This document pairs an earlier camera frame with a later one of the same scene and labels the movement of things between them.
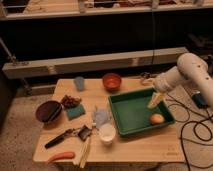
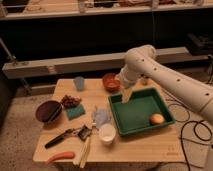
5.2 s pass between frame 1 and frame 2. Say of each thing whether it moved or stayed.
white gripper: moved
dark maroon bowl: stayed
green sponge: stayed
